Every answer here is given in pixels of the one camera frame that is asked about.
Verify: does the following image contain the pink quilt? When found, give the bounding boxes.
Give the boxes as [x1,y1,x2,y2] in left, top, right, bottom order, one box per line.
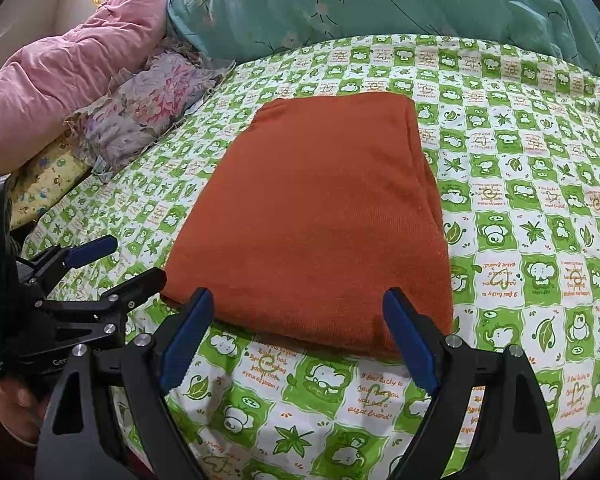
[0,0,212,173]

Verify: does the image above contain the orange knit garment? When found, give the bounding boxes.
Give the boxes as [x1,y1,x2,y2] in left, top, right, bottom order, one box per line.
[160,94,455,361]

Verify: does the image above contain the person's left hand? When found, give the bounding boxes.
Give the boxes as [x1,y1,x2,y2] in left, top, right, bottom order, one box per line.
[0,377,51,450]

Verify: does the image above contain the green checkered bed sheet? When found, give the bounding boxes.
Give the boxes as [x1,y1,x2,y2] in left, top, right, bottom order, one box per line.
[20,34,600,480]

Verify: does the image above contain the yellow printed pillow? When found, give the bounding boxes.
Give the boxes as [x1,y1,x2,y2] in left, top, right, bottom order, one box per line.
[7,137,93,232]

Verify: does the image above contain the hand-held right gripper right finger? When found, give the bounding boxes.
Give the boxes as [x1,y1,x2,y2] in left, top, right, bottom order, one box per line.
[382,287,563,480]

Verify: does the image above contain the teal floral quilt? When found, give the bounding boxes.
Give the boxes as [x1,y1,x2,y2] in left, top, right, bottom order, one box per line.
[166,0,600,92]

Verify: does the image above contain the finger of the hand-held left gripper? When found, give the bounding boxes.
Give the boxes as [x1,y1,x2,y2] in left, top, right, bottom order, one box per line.
[35,266,168,323]
[16,234,119,288]

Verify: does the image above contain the pink grey floral pillow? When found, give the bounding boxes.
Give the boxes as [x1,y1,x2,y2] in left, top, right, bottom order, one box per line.
[65,35,237,182]

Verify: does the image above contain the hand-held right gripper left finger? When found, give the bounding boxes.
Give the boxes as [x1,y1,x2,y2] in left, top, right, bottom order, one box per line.
[34,287,215,480]

